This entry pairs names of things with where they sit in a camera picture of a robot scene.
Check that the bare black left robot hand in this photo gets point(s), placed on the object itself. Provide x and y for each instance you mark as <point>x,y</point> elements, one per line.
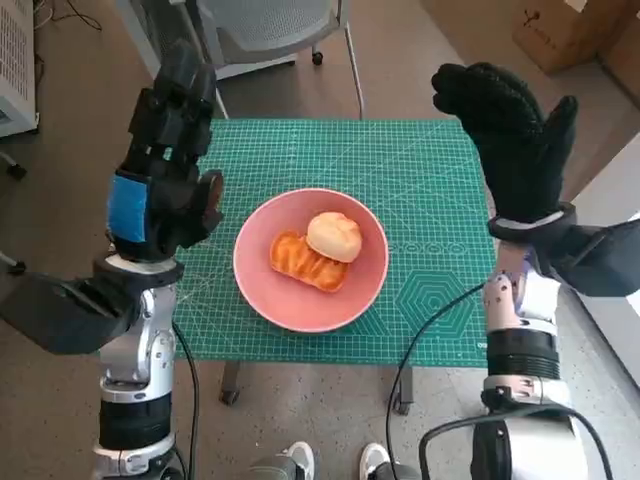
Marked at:
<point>165,200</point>

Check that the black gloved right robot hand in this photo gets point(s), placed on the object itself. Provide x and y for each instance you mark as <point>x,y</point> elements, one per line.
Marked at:
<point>515,150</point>

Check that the long striped bread loaf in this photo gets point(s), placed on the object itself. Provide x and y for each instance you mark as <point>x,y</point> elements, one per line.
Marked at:
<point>295,255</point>

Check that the round bread bun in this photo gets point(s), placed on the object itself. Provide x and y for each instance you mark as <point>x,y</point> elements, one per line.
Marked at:
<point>335,235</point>

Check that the pink bowl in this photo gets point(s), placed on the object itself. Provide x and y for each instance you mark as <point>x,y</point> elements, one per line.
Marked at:
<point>365,295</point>

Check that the cardboard box with black logo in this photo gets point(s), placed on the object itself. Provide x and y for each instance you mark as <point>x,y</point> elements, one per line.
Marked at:
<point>565,37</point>

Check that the plain cardboard box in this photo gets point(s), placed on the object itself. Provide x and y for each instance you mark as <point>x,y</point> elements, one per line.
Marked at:
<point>625,70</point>

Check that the black office chair base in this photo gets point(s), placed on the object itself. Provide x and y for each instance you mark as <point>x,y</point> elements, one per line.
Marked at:
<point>17,171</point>

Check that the green cutting mat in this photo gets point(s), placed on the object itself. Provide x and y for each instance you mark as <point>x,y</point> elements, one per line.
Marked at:
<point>350,150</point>

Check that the grey table leg with caster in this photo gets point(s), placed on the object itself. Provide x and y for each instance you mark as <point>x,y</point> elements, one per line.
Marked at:
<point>231,385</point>
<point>405,395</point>

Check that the grey mesh chair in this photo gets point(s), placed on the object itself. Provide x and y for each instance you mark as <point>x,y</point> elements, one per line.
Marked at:
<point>280,25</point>

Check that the white perforated metal case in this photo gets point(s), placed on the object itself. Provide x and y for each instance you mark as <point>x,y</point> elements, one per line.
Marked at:
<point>15,50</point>

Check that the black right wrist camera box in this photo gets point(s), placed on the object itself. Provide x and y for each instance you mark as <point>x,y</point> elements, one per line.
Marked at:
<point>600,260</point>

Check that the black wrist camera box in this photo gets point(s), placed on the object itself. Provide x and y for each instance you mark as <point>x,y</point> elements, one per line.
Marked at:
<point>60,315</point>
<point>600,260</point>

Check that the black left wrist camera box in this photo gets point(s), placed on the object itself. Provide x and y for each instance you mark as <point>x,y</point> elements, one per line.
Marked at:
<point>60,315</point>

